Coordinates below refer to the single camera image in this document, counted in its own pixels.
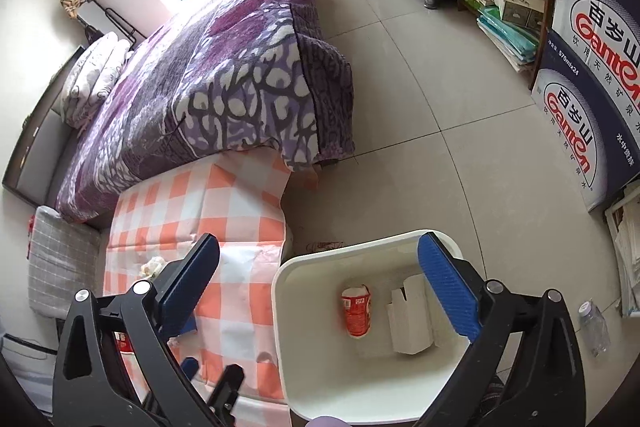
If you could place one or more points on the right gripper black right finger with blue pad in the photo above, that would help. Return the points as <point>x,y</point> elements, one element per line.
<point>522,367</point>

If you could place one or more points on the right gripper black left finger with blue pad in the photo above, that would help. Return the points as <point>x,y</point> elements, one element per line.
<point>91,386</point>

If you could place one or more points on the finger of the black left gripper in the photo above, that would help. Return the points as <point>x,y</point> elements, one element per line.
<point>226,393</point>

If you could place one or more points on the red drink carton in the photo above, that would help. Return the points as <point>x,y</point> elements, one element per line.
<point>356,307</point>

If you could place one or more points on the white plastic trash bin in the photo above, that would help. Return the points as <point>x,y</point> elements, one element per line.
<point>362,381</point>

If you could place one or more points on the clear plastic water bottle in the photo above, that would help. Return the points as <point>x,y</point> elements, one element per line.
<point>594,329</point>

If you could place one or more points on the crumpled white tissue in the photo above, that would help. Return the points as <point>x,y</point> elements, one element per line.
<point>152,268</point>

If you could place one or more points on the white cardboard box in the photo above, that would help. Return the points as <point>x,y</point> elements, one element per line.
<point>410,321</point>

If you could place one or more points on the grey checkered cushion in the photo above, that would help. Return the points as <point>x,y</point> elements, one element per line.
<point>62,259</point>

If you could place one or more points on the orange white checkered tablecloth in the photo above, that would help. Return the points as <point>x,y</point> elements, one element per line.
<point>237,198</point>

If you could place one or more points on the dark wooden headboard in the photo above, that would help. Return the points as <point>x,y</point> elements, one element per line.
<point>46,145</point>

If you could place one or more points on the lower Ganten water box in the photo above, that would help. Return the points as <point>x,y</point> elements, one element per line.
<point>594,136</point>

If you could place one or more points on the ganten water box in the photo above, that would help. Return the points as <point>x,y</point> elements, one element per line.
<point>594,136</point>
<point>604,34</point>

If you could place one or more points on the folded white patterned quilt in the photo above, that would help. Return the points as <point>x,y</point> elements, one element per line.
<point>92,79</point>

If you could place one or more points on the stack of teal books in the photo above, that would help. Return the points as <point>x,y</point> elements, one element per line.
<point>519,46</point>

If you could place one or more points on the purple patterned bed blanket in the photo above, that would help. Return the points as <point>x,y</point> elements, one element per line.
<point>220,75</point>

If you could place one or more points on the upper Ganten water box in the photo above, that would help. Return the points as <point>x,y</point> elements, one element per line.
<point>604,34</point>

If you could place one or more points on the black coat rack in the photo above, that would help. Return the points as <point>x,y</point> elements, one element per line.
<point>96,21</point>

